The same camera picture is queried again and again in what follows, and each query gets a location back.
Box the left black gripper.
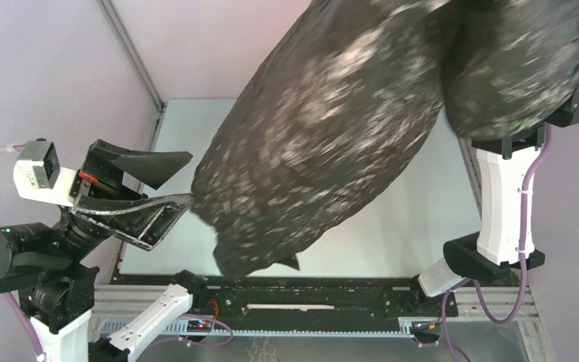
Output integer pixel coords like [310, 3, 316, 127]
[60, 133, 202, 260]

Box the black plastic trash bag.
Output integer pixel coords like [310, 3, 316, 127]
[191, 0, 579, 278]

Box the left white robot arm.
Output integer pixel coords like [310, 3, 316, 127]
[0, 139, 208, 361]

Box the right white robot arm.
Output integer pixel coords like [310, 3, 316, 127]
[408, 83, 579, 315]

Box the small electronics board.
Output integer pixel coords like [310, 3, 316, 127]
[186, 319, 213, 333]

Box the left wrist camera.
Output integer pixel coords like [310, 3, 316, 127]
[13, 139, 77, 207]

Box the white cable duct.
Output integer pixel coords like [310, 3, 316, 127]
[162, 320, 414, 338]

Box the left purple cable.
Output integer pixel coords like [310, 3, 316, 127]
[0, 143, 235, 360]

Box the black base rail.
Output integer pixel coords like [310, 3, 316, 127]
[115, 272, 515, 332]

